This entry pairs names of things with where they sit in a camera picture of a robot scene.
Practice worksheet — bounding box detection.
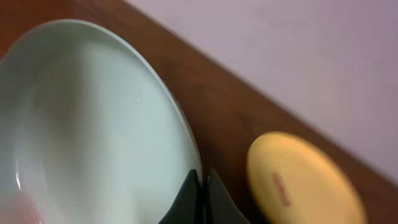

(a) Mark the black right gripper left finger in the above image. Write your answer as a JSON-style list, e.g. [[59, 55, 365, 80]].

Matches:
[[159, 169, 201, 224]]

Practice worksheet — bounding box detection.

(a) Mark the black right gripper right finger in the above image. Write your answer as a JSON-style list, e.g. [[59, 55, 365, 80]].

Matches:
[[205, 169, 250, 224]]

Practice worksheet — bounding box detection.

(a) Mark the yellow plate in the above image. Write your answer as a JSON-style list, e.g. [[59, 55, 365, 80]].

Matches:
[[246, 132, 368, 224]]

